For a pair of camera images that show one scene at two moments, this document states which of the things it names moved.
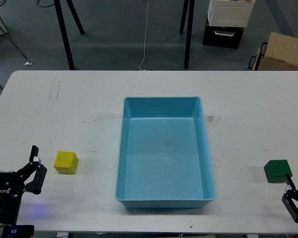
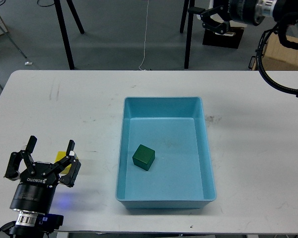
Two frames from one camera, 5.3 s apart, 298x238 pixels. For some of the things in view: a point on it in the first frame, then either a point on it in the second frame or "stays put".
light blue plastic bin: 164,159 stays put
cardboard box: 283,53 stays put
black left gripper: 8,184 → 41,173
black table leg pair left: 58,8 stays put
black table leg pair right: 190,14 stays put
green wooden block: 275,170 → 143,157
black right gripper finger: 291,192 → 221,7
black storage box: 225,36 stays put
